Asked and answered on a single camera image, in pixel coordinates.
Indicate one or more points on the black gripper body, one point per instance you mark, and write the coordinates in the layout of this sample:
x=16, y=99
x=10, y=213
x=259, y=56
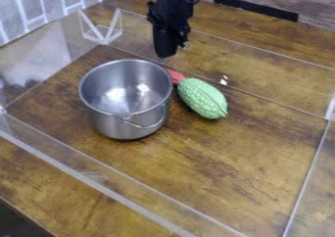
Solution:
x=170, y=14

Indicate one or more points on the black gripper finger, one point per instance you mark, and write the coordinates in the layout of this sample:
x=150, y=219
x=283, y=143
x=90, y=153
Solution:
x=166, y=42
x=183, y=38

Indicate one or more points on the pink spoon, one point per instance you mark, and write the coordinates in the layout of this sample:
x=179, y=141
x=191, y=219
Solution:
x=176, y=77

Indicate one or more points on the stainless steel pot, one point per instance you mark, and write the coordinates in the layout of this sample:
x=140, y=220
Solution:
x=126, y=93

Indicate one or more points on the green bitter gourd toy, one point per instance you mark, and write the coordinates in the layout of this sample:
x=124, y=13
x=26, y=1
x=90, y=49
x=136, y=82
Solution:
x=203, y=98

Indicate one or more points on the clear acrylic corner bracket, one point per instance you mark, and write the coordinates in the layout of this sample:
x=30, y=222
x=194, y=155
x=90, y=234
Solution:
x=102, y=34

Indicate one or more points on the black wall strip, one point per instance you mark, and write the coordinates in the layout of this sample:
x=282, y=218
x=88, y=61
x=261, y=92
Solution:
x=261, y=9

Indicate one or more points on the clear acrylic enclosure wall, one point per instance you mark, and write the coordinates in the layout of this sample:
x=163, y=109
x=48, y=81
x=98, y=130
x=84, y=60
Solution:
x=207, y=177

